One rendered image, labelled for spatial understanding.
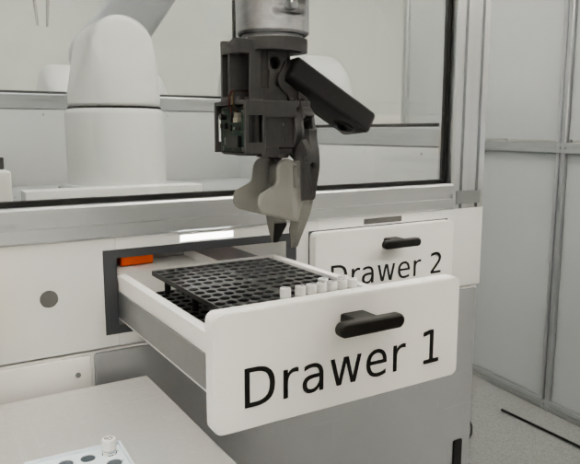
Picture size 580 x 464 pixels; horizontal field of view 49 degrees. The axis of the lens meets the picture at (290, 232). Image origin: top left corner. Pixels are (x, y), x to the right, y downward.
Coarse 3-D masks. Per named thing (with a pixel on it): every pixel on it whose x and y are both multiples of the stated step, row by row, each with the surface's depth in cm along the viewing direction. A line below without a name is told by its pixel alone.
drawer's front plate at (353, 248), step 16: (400, 224) 107; (416, 224) 108; (432, 224) 109; (448, 224) 111; (320, 240) 98; (336, 240) 99; (352, 240) 101; (368, 240) 103; (432, 240) 110; (448, 240) 112; (320, 256) 98; (336, 256) 100; (352, 256) 101; (368, 256) 103; (384, 256) 105; (400, 256) 107; (416, 256) 108; (432, 256) 110; (448, 256) 112; (336, 272) 100; (368, 272) 104; (400, 272) 107; (416, 272) 109; (448, 272) 113
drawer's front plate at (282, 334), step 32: (352, 288) 63; (384, 288) 64; (416, 288) 66; (448, 288) 68; (224, 320) 55; (256, 320) 56; (288, 320) 58; (320, 320) 60; (416, 320) 66; (448, 320) 69; (224, 352) 55; (256, 352) 57; (288, 352) 59; (320, 352) 60; (352, 352) 62; (416, 352) 67; (448, 352) 69; (224, 384) 55; (256, 384) 57; (288, 384) 59; (352, 384) 63; (384, 384) 65; (224, 416) 56; (256, 416) 58; (288, 416) 60
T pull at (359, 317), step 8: (352, 312) 61; (360, 312) 61; (368, 312) 61; (392, 312) 61; (344, 320) 60; (352, 320) 58; (360, 320) 58; (368, 320) 58; (376, 320) 59; (384, 320) 59; (392, 320) 60; (400, 320) 60; (336, 328) 58; (344, 328) 57; (352, 328) 57; (360, 328) 58; (368, 328) 58; (376, 328) 59; (384, 328) 59; (392, 328) 60; (344, 336) 57; (352, 336) 58
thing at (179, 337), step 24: (192, 264) 91; (120, 288) 84; (144, 288) 77; (120, 312) 84; (144, 312) 75; (168, 312) 69; (144, 336) 76; (168, 336) 69; (192, 336) 63; (168, 360) 70; (192, 360) 63
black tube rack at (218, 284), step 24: (216, 264) 88; (240, 264) 88; (264, 264) 88; (288, 264) 88; (168, 288) 84; (192, 288) 75; (216, 288) 75; (240, 288) 75; (264, 288) 76; (192, 312) 75
